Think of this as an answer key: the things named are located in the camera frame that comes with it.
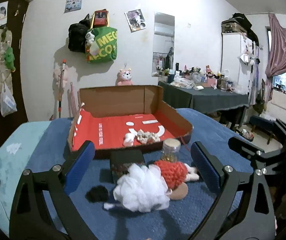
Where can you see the pink curtain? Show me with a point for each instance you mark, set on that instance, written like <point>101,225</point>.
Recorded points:
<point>277,55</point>

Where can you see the beige knit scrunchie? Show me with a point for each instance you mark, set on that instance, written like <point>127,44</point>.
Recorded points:
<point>147,137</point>

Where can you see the blue bed blanket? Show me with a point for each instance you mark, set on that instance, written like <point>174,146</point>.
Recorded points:
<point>39,146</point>

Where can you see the dark green covered table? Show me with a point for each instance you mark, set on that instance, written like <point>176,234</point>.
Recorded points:
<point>205,101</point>

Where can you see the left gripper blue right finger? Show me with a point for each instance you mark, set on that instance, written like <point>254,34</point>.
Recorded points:
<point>243,207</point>

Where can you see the green tote bag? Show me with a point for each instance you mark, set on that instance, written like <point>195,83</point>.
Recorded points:
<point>101,45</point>

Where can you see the glass jar gold lid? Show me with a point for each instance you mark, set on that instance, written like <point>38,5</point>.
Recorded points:
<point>170,150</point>

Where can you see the photo poster on wall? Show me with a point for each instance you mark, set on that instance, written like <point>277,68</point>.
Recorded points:
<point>135,20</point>

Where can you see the red crochet hat doll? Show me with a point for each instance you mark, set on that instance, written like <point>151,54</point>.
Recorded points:
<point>176,175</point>

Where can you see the orange handled mop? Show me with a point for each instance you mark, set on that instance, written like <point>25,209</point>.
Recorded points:
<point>60,93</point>

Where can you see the blue wall poster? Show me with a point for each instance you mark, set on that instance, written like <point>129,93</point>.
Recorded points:
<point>72,5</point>

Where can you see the red lined cardboard box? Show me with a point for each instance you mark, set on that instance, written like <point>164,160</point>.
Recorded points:
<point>107,114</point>

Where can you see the white mesh bath pouf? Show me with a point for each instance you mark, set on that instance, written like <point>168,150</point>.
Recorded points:
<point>142,189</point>

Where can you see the wall mirror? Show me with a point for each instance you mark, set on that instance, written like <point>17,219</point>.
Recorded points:
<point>163,44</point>

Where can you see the black fuzzy scrunchie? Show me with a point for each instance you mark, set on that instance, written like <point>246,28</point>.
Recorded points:
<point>97,194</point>

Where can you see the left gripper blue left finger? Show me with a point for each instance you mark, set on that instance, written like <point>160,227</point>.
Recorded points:
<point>30,217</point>

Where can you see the suitcase on wardrobe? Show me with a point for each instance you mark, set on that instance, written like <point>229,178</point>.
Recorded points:
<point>232,26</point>

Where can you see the red framed picture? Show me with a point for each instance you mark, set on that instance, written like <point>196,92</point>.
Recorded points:
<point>100,18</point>

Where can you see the black backpack on wall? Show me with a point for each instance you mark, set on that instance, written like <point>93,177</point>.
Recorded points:
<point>77,35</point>

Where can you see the white wardrobe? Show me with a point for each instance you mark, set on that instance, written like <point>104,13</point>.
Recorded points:
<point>236,57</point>

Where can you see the white plastic bag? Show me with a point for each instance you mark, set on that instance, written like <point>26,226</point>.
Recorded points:
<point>7,102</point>

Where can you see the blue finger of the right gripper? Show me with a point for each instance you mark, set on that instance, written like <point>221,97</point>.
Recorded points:
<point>244,148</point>

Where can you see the pink plush toy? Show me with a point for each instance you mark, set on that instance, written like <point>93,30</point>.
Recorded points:
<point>124,77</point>

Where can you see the green plush on door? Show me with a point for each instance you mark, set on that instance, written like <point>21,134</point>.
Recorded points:
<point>9,59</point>

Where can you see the black glitter box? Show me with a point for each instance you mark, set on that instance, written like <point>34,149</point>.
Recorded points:
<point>120,161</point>

